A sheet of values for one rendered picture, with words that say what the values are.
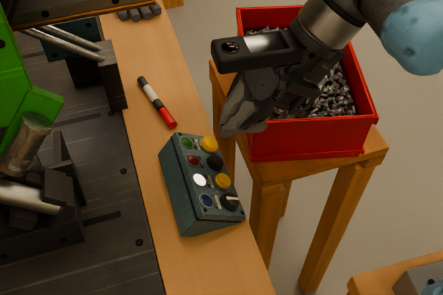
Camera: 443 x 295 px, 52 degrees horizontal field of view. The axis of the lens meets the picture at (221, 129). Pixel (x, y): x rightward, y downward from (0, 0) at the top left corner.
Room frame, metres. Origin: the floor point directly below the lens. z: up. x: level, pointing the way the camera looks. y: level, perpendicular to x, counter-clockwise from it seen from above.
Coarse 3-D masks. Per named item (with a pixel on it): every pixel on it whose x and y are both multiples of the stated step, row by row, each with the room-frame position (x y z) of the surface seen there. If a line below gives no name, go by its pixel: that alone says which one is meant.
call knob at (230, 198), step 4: (228, 192) 0.33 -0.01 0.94; (224, 196) 0.32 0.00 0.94; (228, 196) 0.32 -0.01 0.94; (232, 196) 0.33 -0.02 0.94; (236, 196) 0.33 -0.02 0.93; (224, 200) 0.32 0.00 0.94; (228, 200) 0.32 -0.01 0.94; (232, 200) 0.32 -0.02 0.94; (236, 200) 0.32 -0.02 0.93; (224, 204) 0.31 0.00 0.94; (228, 204) 0.31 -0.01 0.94; (232, 204) 0.31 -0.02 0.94; (236, 204) 0.31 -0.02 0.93; (232, 208) 0.31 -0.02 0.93
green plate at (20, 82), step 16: (0, 16) 0.39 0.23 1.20; (0, 32) 0.38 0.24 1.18; (0, 48) 0.38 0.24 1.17; (16, 48) 0.38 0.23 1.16; (0, 64) 0.37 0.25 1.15; (16, 64) 0.37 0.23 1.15; (0, 80) 0.36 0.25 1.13; (16, 80) 0.37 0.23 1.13; (0, 96) 0.36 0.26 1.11; (16, 96) 0.36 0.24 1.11; (0, 112) 0.35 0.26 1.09
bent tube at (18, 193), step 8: (0, 184) 0.30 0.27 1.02; (8, 184) 0.30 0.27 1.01; (16, 184) 0.30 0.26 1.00; (24, 184) 0.31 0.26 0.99; (0, 192) 0.29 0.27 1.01; (8, 192) 0.29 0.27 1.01; (16, 192) 0.29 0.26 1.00; (24, 192) 0.30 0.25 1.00; (32, 192) 0.30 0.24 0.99; (40, 192) 0.30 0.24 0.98; (0, 200) 0.28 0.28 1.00; (8, 200) 0.28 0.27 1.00; (16, 200) 0.29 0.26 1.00; (24, 200) 0.29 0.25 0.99; (32, 200) 0.29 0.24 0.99; (40, 200) 0.29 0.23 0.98; (24, 208) 0.28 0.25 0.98; (32, 208) 0.28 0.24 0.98; (40, 208) 0.29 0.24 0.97; (48, 208) 0.29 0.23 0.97; (56, 208) 0.29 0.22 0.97
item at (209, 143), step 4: (204, 136) 0.43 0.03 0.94; (208, 136) 0.43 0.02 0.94; (200, 140) 0.42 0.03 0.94; (204, 140) 0.42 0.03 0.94; (208, 140) 0.42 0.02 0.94; (212, 140) 0.43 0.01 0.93; (204, 144) 0.41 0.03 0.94; (208, 144) 0.41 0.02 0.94; (212, 144) 0.42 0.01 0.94; (216, 144) 0.42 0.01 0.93; (204, 148) 0.41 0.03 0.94; (208, 148) 0.41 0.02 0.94; (212, 148) 0.41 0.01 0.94; (216, 148) 0.41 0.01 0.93; (212, 152) 0.41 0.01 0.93
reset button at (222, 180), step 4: (216, 176) 0.36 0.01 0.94; (220, 176) 0.36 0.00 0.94; (224, 176) 0.36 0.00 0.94; (228, 176) 0.36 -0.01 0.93; (216, 180) 0.35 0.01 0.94; (220, 180) 0.35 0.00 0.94; (224, 180) 0.35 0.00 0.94; (228, 180) 0.35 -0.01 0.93; (220, 184) 0.34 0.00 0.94; (224, 184) 0.35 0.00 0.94; (228, 184) 0.35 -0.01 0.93
